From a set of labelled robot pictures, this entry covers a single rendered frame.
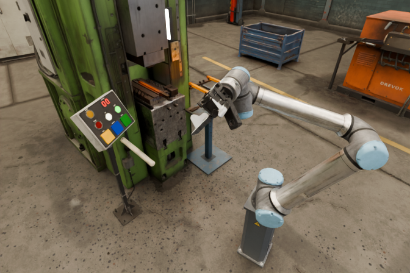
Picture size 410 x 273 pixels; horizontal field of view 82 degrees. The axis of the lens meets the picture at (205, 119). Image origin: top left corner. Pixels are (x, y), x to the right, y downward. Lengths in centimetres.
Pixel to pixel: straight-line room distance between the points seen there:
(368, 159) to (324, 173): 19
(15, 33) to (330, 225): 688
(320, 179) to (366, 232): 147
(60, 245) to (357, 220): 258
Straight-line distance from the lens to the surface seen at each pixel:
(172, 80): 234
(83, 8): 181
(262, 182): 152
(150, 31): 190
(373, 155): 117
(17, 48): 713
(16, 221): 288
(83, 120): 160
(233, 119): 83
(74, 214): 266
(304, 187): 129
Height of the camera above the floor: 196
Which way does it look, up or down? 34 degrees down
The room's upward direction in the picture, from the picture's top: straight up
